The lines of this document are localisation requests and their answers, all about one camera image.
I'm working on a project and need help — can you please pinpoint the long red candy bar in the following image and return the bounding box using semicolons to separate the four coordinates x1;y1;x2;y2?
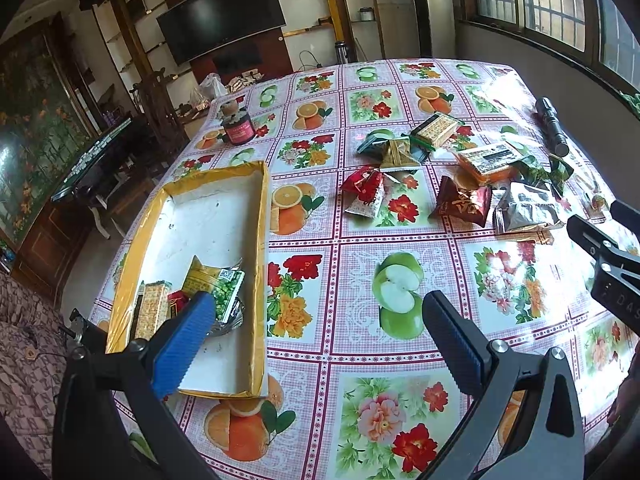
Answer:
167;290;190;318

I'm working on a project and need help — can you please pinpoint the green-end cracker pack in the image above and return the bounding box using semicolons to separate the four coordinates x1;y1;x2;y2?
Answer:
409;112;463;152
131;281;171;340

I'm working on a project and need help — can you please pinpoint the silver foil snack bag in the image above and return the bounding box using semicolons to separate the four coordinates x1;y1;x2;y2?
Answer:
492;182;565;234

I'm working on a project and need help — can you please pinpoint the green wrinkled snack bag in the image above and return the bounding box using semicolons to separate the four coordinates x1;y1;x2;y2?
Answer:
510;155;574;198

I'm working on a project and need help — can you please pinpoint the dark red gold snack bag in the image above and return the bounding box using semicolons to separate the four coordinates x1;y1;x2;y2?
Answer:
431;176;492;228

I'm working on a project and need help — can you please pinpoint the orange cracker pack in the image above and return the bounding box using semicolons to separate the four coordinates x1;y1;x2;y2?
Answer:
456;141;523;185

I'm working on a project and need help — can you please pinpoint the gold triangular snack bag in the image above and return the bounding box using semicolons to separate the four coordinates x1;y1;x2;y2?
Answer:
380;138;421;174

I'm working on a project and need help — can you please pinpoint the dark green packet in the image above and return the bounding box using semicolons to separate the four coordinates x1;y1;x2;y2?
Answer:
356;129;395;159

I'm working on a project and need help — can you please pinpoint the small red snack packet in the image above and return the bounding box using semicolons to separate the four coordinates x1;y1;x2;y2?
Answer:
341;166;384;204

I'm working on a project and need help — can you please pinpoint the yellow cardboard tray box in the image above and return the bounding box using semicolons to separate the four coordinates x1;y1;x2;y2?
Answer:
106;162;270;399

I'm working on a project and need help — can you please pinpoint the black flashlight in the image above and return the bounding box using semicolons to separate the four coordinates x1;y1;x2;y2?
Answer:
535;96;570;158

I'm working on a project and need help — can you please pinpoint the wooden stool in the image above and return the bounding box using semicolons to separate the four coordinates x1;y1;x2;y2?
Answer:
88;174;155;240

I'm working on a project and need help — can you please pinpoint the person in brown patterned jacket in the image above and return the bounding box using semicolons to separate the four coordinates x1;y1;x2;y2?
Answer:
1;273;65;479

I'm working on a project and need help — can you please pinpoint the black glossy side table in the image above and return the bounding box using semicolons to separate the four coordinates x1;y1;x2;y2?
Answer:
51;117;145;203

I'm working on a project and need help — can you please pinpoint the floral fruit tablecloth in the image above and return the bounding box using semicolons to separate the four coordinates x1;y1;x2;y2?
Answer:
86;57;640;480

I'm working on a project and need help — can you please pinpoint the red white snack packet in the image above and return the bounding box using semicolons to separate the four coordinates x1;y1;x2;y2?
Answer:
346;174;385;219

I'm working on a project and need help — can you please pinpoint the dark wooden chair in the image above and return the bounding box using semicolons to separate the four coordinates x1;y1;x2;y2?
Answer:
131;68;189;159

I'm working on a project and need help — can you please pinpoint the small cork-top jar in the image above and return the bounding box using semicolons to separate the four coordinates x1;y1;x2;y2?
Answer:
220;100;239;117

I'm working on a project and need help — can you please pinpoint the window with metal grille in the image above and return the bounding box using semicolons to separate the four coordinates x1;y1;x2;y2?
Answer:
454;0;639;114

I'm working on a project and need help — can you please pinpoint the white plastic bag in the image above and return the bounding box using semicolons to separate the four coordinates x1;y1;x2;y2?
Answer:
191;73;229;103

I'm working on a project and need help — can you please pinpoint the steel thermos bottle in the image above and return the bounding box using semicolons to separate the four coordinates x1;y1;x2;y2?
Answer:
334;41;349;64

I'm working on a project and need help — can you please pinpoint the large floral wall painting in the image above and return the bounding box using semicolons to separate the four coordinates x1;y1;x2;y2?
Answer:
1;15;96;247

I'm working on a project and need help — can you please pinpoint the wall-mounted black television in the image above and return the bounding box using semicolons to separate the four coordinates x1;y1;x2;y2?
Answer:
157;0;285;64

